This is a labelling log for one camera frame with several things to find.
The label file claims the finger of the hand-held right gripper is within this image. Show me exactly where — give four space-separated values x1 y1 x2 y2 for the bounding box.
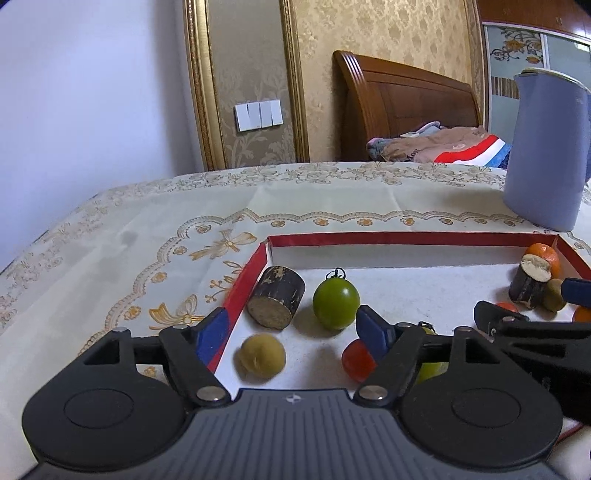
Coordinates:
474 301 591 342
561 277 591 305

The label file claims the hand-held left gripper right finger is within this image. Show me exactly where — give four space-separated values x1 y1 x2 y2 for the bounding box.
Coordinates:
353 305 509 407

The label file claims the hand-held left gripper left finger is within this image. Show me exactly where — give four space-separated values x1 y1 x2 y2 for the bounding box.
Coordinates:
78 307 232 407

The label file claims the tan longan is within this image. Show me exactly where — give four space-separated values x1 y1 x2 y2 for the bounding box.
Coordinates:
542 278 566 312
236 335 287 381

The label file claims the sugarcane piece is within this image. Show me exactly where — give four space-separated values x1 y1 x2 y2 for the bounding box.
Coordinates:
509 254 552 310
247 265 306 330

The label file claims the green tomato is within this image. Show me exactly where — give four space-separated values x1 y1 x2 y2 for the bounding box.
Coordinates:
418 323 451 384
312 268 361 330

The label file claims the orange mandarin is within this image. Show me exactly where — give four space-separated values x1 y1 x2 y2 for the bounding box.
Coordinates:
523 243 561 280

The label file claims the red-rimmed white tray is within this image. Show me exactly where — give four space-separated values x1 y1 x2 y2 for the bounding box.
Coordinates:
203 232 591 393

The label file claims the cream embroidered tablecloth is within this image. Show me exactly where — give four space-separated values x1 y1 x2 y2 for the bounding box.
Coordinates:
0 161 591 467

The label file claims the blue electric kettle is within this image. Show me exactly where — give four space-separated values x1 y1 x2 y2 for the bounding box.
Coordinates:
502 68 591 232

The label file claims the brown striped folded blanket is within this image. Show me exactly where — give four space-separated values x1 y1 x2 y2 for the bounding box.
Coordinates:
366 121 513 167

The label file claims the wooden bed headboard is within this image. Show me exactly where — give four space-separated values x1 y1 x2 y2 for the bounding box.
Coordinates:
333 50 485 162

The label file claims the floral sliding door wardrobe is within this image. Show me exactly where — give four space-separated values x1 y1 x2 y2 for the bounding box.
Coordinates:
475 0 591 134

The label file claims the white wall light switch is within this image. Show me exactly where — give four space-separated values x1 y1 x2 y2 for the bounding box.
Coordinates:
233 99 284 133

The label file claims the gold wall panel frame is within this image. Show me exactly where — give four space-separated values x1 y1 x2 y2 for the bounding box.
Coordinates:
183 0 310 171

